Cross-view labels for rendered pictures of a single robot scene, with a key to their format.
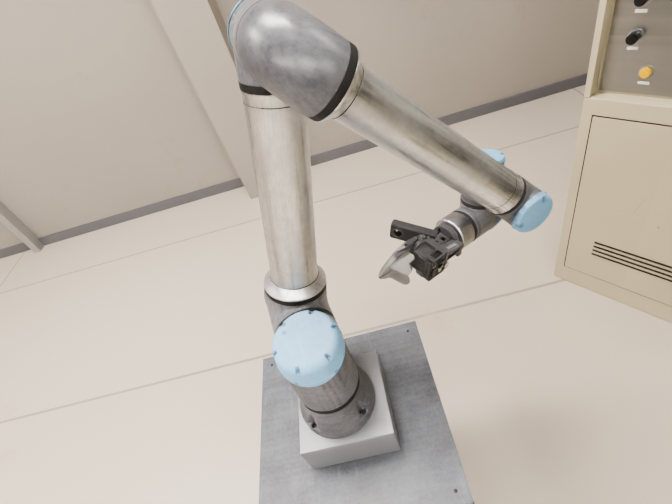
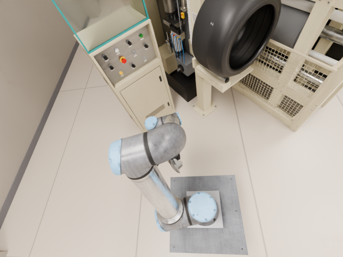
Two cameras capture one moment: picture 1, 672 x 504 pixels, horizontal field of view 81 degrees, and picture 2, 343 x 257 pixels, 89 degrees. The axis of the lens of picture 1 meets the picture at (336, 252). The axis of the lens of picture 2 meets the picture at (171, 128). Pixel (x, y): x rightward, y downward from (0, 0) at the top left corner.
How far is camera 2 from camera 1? 0.66 m
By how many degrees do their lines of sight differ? 50
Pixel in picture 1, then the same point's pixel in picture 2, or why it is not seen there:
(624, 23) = (105, 66)
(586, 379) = not seen: hidden behind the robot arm
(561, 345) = not seen: hidden behind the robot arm
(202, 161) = not seen: outside the picture
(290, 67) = (181, 142)
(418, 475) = (226, 188)
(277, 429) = (204, 244)
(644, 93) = (124, 77)
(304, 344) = (204, 205)
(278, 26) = (169, 137)
